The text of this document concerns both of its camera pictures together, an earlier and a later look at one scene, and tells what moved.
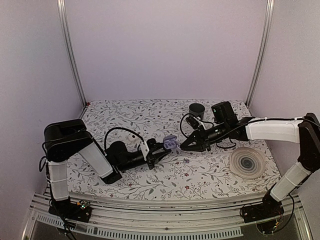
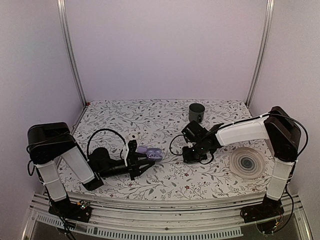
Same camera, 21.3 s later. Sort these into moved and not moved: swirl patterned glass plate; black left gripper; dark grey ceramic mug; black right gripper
Moved: black right gripper; black left gripper
Not moved: swirl patterned glass plate; dark grey ceramic mug
